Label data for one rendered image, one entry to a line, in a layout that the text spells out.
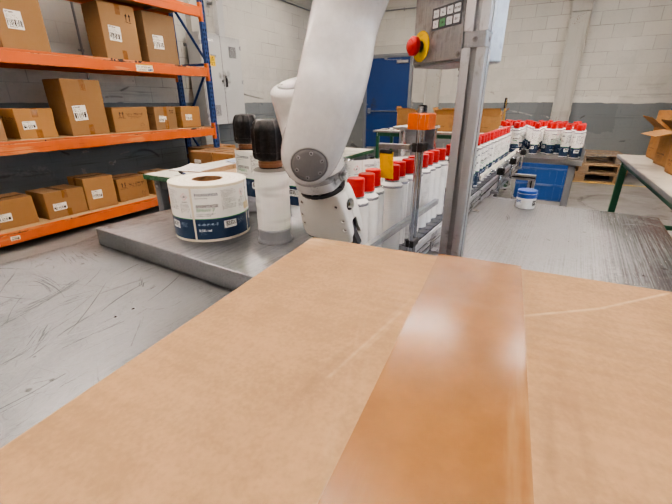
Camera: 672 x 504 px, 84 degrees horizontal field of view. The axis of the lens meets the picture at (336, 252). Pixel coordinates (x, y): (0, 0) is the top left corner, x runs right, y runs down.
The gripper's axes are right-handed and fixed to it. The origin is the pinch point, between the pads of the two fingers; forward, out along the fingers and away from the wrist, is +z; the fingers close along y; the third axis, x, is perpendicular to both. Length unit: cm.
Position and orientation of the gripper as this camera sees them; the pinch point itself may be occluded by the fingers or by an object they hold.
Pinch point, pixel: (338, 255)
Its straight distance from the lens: 70.3
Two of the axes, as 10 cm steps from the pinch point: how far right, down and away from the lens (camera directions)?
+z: 1.8, 7.6, 6.2
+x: -4.9, 6.2, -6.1
